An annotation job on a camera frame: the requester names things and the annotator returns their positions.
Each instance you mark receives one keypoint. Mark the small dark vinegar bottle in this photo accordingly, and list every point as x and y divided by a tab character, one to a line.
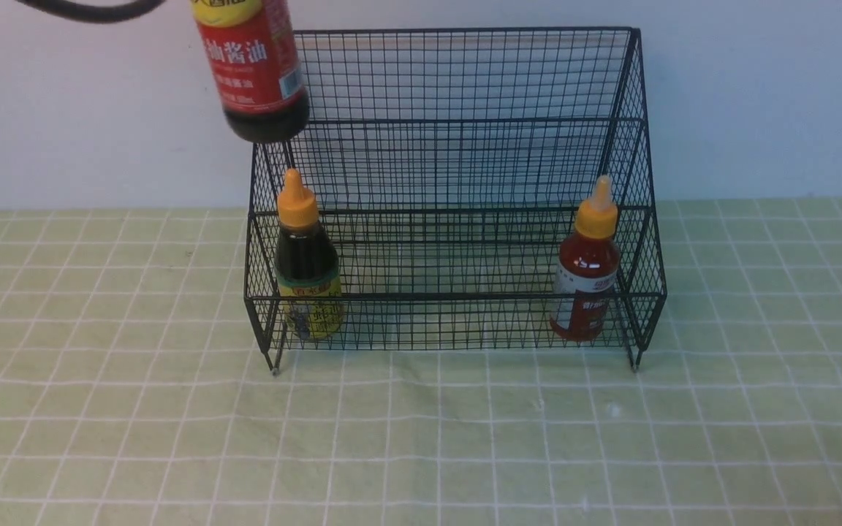
307	263

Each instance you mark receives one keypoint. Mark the green checkered tablecloth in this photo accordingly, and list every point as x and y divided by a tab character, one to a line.
132	391

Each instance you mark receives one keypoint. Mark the small red chili sauce bottle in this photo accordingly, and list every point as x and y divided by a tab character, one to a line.
587	267

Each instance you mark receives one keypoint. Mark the black wire mesh shelf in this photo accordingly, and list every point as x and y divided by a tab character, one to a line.
448	164

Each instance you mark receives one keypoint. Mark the tall soy sauce bottle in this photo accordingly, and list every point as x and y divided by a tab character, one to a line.
250	46

